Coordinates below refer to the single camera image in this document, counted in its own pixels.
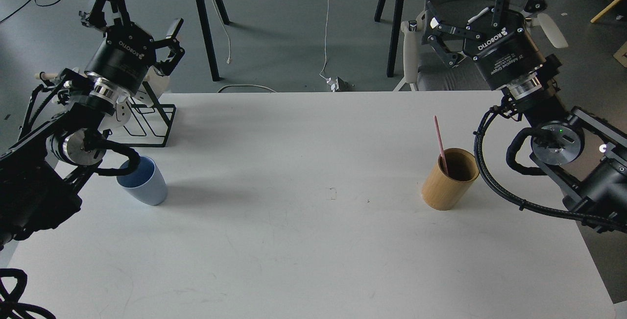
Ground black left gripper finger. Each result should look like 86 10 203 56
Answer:
149 18 185 76
79 0 138 31

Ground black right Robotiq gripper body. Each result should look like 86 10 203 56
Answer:
463 11 546 99

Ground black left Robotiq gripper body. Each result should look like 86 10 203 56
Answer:
85 25 155 95

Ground pink chopstick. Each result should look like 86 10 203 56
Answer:
433 115 449 176

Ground light blue plastic cup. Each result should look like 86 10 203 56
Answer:
116 156 168 206

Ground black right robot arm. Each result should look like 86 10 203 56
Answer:
422 0 626 233

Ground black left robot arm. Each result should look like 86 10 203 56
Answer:
0 0 185 246

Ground white cup on rack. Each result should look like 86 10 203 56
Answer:
144 67 170 98

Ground bamboo wooden cup holder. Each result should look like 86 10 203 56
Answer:
421 148 479 210

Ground grey office chair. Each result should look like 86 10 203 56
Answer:
393 0 569 92

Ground black table legs left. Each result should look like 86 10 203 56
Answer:
195 0 231 82

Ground black table legs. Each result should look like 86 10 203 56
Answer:
374 0 410 78
195 0 231 82

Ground black table legs right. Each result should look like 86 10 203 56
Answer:
374 0 410 78

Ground wooden stick far right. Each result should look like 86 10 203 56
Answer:
590 0 623 24

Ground white power adapter on floor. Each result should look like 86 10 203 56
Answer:
326 76 351 93

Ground black wire cup rack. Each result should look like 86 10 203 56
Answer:
109 78 177 148

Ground white hanging cable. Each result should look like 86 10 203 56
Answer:
319 0 334 84

